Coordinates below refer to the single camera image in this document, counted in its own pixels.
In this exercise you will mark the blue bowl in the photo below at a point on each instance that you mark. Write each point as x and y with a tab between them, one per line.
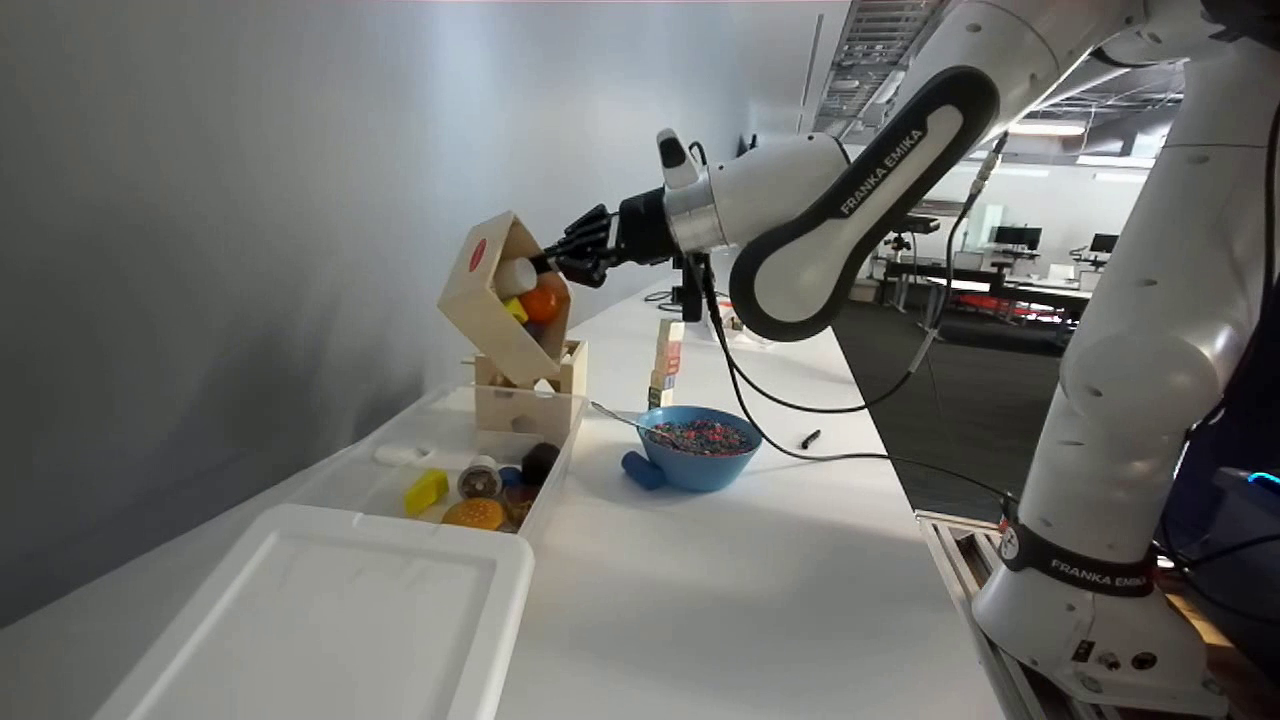
703	467

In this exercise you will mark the clear plastic container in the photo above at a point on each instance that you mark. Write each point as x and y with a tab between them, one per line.
346	474

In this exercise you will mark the yellow block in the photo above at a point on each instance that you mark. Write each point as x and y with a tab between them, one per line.
425	493

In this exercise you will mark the black computer monitor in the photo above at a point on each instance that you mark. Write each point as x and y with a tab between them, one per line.
1018	239

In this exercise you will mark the yellow piece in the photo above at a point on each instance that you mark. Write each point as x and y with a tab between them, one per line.
518	314

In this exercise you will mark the white cylinder block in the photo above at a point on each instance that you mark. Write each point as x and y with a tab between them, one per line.
518	277

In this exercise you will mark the blue cylinder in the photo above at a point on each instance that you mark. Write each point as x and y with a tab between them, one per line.
642	468

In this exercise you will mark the orange ball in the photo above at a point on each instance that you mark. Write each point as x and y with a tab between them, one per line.
541	304

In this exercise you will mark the small wooden box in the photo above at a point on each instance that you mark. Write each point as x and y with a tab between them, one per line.
480	314

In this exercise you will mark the small black object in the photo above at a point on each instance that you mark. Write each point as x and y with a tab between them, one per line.
810	436

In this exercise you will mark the tall wooden block red label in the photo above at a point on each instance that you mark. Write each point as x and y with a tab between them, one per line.
665	361

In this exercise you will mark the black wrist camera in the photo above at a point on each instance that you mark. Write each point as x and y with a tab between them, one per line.
688	290

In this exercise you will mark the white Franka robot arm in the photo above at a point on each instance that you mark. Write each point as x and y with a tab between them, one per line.
1144	333

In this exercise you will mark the white plastic lid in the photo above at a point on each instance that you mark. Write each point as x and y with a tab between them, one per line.
323	626

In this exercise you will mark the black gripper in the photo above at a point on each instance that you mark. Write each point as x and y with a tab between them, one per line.
642	224

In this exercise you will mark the wooden shape sorter cube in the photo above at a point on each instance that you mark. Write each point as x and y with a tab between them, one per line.
524	416

